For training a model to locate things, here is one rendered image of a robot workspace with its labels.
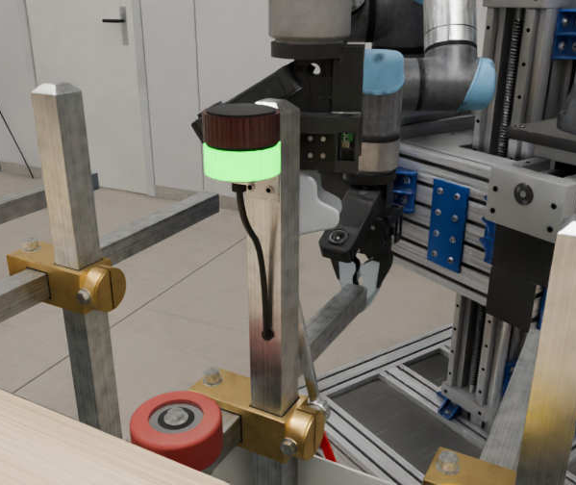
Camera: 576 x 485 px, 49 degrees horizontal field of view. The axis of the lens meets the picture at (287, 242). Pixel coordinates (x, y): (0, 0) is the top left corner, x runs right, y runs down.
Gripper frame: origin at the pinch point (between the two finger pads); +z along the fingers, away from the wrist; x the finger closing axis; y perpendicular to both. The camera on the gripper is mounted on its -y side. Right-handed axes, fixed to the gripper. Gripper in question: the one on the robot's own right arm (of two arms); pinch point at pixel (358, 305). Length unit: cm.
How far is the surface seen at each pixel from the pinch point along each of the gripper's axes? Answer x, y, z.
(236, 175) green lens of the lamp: -5.2, -38.8, -30.1
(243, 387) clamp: 0.0, -30.8, -4.7
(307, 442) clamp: -8.5, -33.0, -2.7
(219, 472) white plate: 4.7, -29.3, 9.5
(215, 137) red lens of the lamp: -4, -39, -33
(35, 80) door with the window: 323, 222, 16
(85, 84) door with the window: 281, 225, 16
